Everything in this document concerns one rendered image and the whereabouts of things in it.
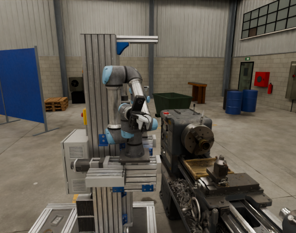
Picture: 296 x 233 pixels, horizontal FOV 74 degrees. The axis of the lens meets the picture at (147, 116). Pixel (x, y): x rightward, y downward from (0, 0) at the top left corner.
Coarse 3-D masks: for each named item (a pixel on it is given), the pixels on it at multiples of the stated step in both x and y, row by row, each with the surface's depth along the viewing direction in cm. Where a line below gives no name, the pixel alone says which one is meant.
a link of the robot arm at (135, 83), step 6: (126, 66) 129; (132, 72) 128; (132, 78) 127; (138, 78) 128; (132, 84) 127; (138, 84) 127; (132, 90) 127; (138, 90) 124; (144, 96) 124; (144, 102) 121; (144, 108) 119; (150, 114) 119; (156, 120) 117; (150, 126) 115; (156, 126) 116
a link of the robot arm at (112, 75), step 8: (104, 72) 125; (112, 72) 123; (120, 72) 125; (104, 80) 125; (112, 80) 125; (120, 80) 127; (112, 88) 127; (120, 88) 130; (112, 96) 129; (120, 96) 132; (112, 104) 130; (120, 104) 133; (112, 112) 131; (112, 120) 133; (120, 120) 135; (112, 128) 133; (120, 128) 134; (112, 136) 133; (120, 136) 135; (112, 144) 137
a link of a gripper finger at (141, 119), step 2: (140, 116) 85; (142, 116) 86; (140, 118) 85; (142, 118) 84; (144, 118) 84; (146, 118) 84; (138, 120) 88; (140, 120) 85; (142, 120) 84; (144, 120) 83; (146, 120) 83; (148, 120) 83; (138, 122) 88; (140, 122) 86; (142, 122) 85; (146, 122) 83; (148, 122) 83; (140, 124) 86; (142, 124) 85; (140, 126) 86; (140, 128) 86
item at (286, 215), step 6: (282, 210) 98; (288, 210) 97; (294, 210) 92; (282, 216) 97; (288, 216) 89; (294, 216) 89; (282, 222) 93; (288, 222) 90; (294, 222) 87; (288, 228) 90; (294, 228) 87
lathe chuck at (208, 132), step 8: (200, 128) 195; (208, 128) 196; (184, 136) 198; (192, 136) 196; (200, 136) 206; (208, 136) 198; (184, 144) 199; (192, 144) 198; (192, 152) 200; (200, 152) 201
